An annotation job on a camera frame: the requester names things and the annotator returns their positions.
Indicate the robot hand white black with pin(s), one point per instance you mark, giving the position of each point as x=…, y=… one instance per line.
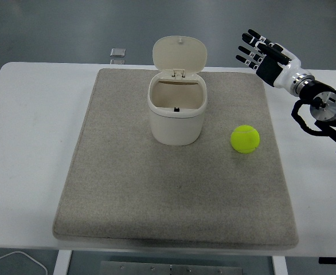
x=284, y=76

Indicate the yellow-green tennis ball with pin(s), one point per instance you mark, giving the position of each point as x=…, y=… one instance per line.
x=245, y=139

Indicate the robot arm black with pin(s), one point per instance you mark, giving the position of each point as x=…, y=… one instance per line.
x=327, y=104

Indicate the cream bin with hinged lid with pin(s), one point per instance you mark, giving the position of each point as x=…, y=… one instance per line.
x=175, y=126

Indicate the beige fabric mat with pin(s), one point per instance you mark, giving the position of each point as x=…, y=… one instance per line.
x=168, y=194

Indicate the silver square floor plate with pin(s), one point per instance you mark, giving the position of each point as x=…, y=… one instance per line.
x=117, y=52
x=117, y=61

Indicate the white table leg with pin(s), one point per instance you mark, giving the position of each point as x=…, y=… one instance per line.
x=279, y=266
x=62, y=263

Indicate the black table control panel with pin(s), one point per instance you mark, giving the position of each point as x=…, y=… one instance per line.
x=334, y=260

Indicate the grey metal plate with screws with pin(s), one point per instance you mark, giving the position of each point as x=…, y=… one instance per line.
x=171, y=269

